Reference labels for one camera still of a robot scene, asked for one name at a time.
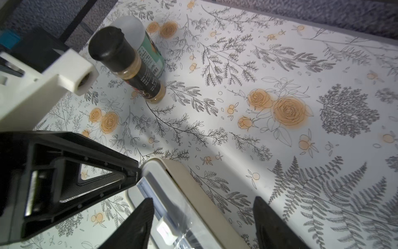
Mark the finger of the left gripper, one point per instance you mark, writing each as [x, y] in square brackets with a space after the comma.
[48, 177]

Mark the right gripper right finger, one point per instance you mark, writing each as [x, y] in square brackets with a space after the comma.
[271, 231]

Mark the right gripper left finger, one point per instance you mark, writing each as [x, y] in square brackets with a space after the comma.
[135, 231]

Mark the clear plastic wrap sheet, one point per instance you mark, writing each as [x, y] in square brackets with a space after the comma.
[171, 234]

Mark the grey plastic wrap dispenser box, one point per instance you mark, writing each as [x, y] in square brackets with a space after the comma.
[176, 194]

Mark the small dark spice jar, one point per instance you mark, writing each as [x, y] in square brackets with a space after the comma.
[110, 47]

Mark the clear green-label cup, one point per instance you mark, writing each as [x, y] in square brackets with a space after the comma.
[136, 35]

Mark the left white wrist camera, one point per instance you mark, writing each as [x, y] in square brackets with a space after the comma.
[35, 74]

